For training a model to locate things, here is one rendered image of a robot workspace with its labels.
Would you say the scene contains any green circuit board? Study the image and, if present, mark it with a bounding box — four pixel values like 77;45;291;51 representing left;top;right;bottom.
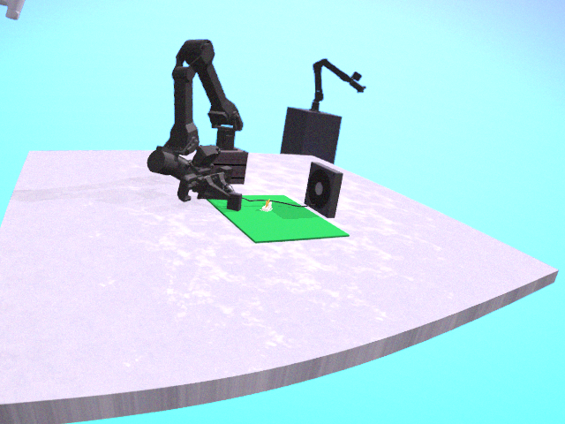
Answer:
206;195;350;244

